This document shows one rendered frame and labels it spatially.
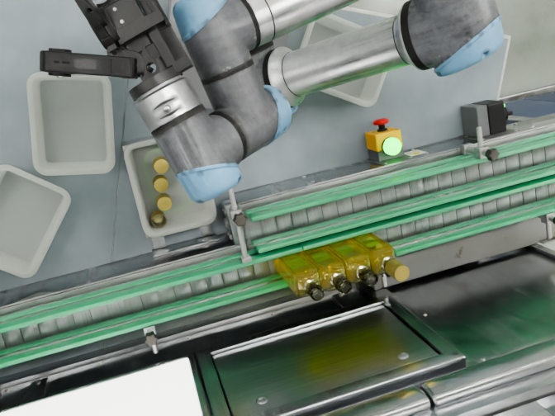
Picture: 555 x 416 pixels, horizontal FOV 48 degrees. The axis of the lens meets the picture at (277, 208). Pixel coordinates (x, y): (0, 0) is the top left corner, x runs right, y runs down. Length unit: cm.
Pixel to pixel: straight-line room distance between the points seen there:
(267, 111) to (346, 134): 79
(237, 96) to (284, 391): 60
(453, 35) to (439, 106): 72
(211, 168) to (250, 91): 12
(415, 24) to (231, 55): 34
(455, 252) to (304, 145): 47
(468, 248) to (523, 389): 59
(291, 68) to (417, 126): 60
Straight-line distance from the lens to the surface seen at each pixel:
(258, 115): 84
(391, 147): 157
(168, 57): 80
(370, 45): 109
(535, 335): 137
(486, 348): 133
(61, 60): 81
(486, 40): 103
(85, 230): 157
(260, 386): 125
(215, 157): 79
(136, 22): 79
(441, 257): 166
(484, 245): 171
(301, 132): 159
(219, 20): 83
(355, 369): 124
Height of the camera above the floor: 227
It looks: 72 degrees down
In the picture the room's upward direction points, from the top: 130 degrees clockwise
